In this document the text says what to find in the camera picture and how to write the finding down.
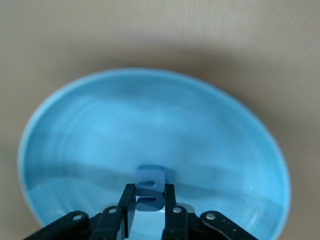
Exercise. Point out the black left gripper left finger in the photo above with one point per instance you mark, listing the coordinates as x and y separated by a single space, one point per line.
110 222

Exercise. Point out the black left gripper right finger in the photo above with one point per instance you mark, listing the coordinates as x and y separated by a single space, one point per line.
177 225

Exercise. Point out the blue foam letter m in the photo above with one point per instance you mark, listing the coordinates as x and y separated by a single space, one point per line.
150 192

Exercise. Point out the blue plate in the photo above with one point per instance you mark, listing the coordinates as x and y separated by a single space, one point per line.
150 120

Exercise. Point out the brown table cover sheet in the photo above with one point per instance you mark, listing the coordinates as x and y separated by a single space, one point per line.
50 37

